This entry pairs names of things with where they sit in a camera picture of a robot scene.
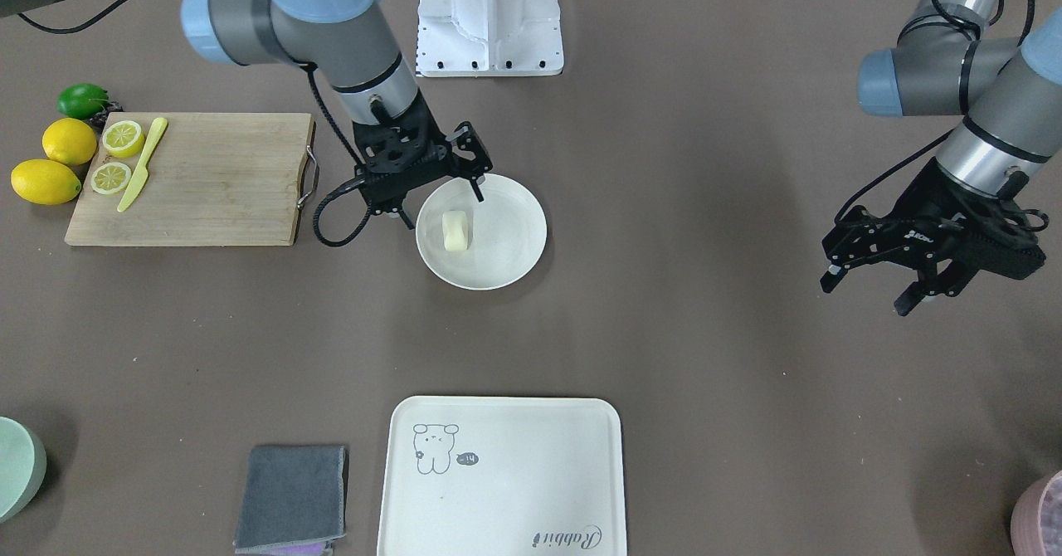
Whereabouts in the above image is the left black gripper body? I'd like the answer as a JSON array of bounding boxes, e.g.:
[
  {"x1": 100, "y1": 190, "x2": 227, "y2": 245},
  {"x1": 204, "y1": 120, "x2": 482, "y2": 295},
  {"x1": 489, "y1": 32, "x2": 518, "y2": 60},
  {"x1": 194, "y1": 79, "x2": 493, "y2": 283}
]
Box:
[{"x1": 822, "y1": 159, "x2": 1050, "y2": 295}]

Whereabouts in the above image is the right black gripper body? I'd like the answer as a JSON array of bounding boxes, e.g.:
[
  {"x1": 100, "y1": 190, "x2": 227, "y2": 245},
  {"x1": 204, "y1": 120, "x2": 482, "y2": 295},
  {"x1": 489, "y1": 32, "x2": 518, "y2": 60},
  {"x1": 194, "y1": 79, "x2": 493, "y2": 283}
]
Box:
[{"x1": 353, "y1": 92, "x2": 493, "y2": 215}]

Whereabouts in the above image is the white round plate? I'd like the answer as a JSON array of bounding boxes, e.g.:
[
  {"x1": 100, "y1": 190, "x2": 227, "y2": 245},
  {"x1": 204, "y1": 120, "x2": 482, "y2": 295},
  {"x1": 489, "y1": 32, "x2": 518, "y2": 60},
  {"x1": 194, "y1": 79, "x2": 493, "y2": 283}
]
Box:
[{"x1": 415, "y1": 173, "x2": 548, "y2": 290}]

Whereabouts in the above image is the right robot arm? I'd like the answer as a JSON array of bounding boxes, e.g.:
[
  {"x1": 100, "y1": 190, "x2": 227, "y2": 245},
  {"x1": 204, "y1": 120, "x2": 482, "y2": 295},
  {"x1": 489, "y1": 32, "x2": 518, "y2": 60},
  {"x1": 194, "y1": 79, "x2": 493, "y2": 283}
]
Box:
[{"x1": 2, "y1": 0, "x2": 493, "y2": 218}]

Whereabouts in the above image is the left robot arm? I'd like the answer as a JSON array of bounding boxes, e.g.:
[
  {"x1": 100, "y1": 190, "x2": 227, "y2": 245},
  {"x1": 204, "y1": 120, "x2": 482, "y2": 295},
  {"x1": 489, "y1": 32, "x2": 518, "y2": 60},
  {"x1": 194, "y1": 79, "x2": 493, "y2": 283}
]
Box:
[{"x1": 821, "y1": 0, "x2": 1061, "y2": 315}]

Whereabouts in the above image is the cream rabbit tray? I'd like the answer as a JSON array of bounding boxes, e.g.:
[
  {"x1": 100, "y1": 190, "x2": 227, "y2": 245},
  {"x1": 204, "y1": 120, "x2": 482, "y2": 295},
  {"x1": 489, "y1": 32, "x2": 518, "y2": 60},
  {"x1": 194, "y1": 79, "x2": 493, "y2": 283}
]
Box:
[{"x1": 377, "y1": 396, "x2": 627, "y2": 555}]

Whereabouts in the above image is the wooden cutting board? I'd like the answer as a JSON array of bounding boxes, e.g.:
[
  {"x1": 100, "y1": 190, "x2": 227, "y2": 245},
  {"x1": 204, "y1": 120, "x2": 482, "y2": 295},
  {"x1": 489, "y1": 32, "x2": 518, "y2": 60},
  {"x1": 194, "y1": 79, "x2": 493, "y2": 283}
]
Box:
[{"x1": 65, "y1": 111, "x2": 314, "y2": 246}]

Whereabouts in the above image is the pink bowl of ice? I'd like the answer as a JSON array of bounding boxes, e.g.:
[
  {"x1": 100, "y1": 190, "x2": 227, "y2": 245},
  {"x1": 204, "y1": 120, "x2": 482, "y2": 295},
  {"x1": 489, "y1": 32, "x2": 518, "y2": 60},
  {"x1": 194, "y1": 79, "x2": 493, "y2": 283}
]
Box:
[{"x1": 1010, "y1": 471, "x2": 1061, "y2": 555}]

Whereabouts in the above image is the yellow plastic knife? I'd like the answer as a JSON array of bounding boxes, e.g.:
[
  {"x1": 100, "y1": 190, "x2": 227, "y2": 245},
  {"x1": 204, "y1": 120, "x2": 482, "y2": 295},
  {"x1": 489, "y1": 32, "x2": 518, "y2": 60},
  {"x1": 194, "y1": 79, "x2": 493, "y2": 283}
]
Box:
[{"x1": 117, "y1": 117, "x2": 169, "y2": 212}]

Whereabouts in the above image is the lemon half near lime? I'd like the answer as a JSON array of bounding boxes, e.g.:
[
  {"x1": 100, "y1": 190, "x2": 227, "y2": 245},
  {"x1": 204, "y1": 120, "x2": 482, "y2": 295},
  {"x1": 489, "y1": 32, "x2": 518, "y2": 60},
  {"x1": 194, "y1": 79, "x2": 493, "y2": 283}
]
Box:
[{"x1": 101, "y1": 120, "x2": 147, "y2": 159}]

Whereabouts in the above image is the grey folded cloth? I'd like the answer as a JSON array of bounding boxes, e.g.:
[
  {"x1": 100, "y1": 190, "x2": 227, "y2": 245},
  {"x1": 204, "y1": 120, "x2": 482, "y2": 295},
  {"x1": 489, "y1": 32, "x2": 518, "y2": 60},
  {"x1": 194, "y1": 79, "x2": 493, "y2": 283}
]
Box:
[{"x1": 234, "y1": 444, "x2": 348, "y2": 555}]

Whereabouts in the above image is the lemon half outer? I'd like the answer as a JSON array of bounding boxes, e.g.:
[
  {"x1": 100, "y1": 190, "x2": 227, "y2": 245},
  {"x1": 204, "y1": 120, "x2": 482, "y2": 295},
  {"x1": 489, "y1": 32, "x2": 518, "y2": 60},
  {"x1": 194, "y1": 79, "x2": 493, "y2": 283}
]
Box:
[{"x1": 86, "y1": 160, "x2": 133, "y2": 194}]

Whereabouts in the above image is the green lime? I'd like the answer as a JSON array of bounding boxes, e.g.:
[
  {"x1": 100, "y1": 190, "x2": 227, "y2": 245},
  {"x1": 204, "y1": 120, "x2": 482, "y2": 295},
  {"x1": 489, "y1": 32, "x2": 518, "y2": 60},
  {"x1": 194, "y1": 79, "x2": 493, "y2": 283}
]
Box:
[{"x1": 56, "y1": 83, "x2": 110, "y2": 120}]

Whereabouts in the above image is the whole lemon near lime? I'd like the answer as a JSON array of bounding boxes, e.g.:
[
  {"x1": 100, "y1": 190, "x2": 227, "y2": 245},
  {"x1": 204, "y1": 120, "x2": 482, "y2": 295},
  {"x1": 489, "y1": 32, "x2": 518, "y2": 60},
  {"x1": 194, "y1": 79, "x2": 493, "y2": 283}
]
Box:
[{"x1": 41, "y1": 117, "x2": 98, "y2": 166}]

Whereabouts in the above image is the whole lemon outer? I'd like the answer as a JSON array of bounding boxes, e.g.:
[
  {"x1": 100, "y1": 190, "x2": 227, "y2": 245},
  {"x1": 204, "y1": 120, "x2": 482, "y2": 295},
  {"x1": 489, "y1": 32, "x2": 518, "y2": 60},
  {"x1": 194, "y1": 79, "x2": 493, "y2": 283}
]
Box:
[{"x1": 10, "y1": 159, "x2": 82, "y2": 205}]

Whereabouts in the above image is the green ceramic bowl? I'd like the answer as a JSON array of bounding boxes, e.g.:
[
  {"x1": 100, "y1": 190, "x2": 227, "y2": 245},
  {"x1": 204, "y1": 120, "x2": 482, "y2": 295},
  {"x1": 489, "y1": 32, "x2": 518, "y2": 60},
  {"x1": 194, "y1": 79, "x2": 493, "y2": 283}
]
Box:
[{"x1": 1, "y1": 417, "x2": 46, "y2": 523}]

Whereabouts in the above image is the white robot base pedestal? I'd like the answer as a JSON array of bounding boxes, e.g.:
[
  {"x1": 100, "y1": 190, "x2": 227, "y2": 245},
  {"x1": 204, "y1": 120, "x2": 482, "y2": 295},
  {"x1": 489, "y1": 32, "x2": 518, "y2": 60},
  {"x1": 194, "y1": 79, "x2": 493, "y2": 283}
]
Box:
[{"x1": 415, "y1": 0, "x2": 565, "y2": 77}]

